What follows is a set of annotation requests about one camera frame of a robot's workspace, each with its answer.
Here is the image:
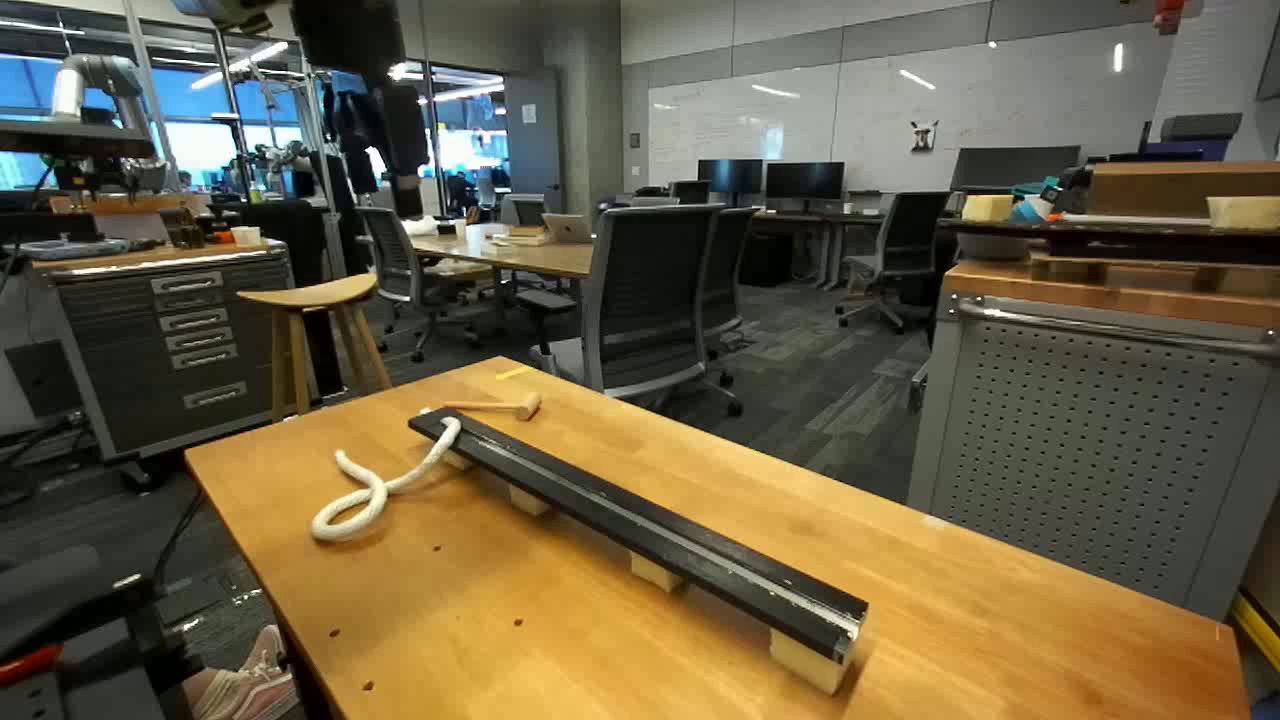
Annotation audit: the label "white rope string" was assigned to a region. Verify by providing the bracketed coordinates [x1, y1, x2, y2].
[309, 413, 468, 543]

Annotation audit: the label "long black strip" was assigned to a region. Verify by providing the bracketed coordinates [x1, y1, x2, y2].
[408, 409, 867, 692]

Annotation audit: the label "grey office chair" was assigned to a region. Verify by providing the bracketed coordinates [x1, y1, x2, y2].
[539, 205, 714, 400]

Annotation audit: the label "small wooden mallet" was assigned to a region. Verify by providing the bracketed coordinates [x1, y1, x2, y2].
[419, 393, 543, 419]

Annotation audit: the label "long wooden office table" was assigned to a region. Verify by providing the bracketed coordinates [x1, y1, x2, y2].
[408, 223, 590, 280]

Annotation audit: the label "black computer monitor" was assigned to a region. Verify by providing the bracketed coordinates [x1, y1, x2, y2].
[765, 161, 843, 199]
[697, 161, 765, 198]

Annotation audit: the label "wooden stool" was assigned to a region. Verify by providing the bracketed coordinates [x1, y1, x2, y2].
[248, 271, 393, 419]

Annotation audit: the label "grey drawer cabinet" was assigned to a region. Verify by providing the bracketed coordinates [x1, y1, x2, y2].
[41, 239, 292, 460]

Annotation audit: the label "grey perforated metal cabinet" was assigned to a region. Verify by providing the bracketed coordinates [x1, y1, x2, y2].
[907, 264, 1280, 617]

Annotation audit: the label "wooden box on cabinet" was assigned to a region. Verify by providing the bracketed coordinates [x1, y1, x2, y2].
[1082, 161, 1280, 218]

